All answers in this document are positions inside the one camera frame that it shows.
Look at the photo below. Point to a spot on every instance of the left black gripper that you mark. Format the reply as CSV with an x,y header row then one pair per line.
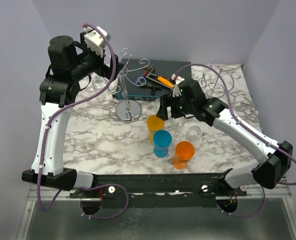
x,y
104,68

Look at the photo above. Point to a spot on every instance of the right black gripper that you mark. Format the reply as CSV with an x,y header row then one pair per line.
x,y
166,100

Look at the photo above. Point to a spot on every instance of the clear wine glass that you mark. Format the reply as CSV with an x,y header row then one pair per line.
x,y
98,82

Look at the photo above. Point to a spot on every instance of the yellow plastic wine glass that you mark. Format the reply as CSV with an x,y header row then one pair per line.
x,y
154,124

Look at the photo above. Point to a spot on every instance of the chrome glass rack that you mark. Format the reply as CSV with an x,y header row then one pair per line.
x,y
212,85
127,111

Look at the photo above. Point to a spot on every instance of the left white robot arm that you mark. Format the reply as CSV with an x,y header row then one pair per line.
x,y
70,62

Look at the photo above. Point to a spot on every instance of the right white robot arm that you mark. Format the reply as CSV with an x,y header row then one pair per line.
x,y
273,158

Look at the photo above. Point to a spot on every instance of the ribbed clear glass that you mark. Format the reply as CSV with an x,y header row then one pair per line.
x,y
177,125

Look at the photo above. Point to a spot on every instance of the orange black screwdriver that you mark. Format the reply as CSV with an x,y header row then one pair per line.
x,y
151,73

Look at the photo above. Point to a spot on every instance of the blue plastic goblet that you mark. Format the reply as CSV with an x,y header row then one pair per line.
x,y
162,139

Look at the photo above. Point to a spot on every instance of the clear plastic cup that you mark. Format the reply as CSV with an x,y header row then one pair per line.
x,y
193,134

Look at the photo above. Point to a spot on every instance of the orange plastic goblet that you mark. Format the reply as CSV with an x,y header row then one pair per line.
x,y
184,151

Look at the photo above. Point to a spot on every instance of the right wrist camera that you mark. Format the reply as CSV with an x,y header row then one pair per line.
x,y
176,80

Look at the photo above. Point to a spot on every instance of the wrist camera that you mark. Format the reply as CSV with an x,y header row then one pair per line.
x,y
94,40
176,80

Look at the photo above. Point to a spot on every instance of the black T-handle tool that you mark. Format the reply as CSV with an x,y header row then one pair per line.
x,y
152,87

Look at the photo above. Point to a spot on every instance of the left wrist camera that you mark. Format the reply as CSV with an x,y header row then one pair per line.
x,y
94,40

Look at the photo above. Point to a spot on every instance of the black mounting rail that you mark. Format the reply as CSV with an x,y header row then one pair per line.
x,y
163,190

